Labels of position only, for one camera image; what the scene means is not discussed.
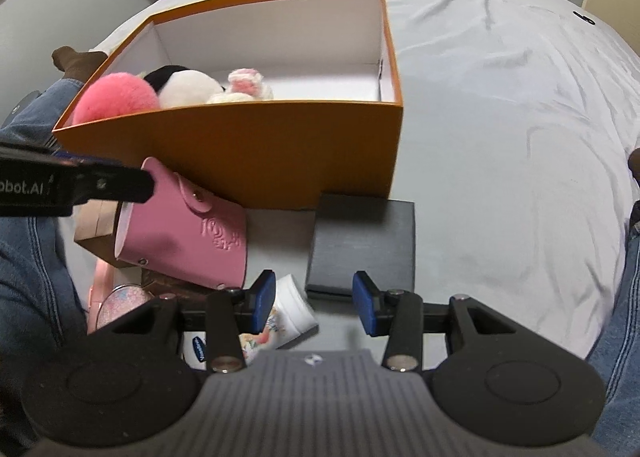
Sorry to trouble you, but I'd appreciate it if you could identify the person's right leg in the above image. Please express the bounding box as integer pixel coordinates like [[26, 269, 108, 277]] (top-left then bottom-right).
[[585, 197, 640, 457]]

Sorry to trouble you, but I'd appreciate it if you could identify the dark brown box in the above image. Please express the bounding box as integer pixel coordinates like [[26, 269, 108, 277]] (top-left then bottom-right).
[[141, 268, 221, 299]]

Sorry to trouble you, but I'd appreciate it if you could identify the person's leg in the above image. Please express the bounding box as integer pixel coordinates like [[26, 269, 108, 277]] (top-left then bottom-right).
[[0, 77, 91, 457], [585, 197, 640, 457]]

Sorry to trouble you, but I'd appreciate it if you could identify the person's left leg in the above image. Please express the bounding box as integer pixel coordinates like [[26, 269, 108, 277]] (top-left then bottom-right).
[[0, 77, 91, 457]]

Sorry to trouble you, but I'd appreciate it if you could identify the orange cardboard box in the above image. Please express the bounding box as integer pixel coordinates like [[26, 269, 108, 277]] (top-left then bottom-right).
[[51, 0, 405, 212]]

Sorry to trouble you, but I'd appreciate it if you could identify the pink card holder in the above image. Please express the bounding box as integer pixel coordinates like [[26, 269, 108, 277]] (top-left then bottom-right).
[[114, 157, 248, 290]]

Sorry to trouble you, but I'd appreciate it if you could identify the small brown cardboard box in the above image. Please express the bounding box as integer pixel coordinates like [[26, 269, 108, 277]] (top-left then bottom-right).
[[74, 197, 131, 269]]

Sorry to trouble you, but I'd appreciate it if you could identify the white floral cream tube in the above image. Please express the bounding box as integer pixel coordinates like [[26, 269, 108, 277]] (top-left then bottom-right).
[[239, 273, 320, 353]]

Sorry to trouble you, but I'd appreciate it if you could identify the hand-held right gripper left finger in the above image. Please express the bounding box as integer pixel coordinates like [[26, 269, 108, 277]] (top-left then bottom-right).
[[90, 269, 277, 374]]

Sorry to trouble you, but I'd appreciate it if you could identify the white cat plush toy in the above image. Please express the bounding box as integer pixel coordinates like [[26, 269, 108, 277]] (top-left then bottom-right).
[[141, 64, 228, 108]]

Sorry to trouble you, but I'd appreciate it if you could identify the pink round mirror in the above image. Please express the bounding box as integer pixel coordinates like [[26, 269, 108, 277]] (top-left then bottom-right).
[[86, 257, 156, 335]]

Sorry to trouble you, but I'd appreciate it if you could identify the person's left brown sock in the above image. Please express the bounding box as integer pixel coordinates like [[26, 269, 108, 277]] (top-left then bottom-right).
[[51, 46, 108, 83]]

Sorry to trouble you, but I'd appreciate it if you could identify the crochet bunny toy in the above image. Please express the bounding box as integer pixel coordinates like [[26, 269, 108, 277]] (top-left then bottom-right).
[[205, 68, 275, 104]]

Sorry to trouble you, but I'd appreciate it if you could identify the black gift box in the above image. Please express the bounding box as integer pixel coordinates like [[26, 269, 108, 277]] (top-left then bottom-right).
[[305, 193, 417, 299]]

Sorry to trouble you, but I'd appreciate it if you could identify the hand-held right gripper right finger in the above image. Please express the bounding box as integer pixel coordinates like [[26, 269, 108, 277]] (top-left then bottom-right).
[[352, 271, 566, 374]]

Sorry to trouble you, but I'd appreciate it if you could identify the pink peach plush toy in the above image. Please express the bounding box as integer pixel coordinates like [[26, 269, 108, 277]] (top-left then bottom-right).
[[71, 72, 161, 127]]

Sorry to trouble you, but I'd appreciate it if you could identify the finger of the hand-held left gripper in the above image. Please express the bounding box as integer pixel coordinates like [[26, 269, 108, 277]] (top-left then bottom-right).
[[75, 164, 156, 208], [50, 150, 126, 169]]

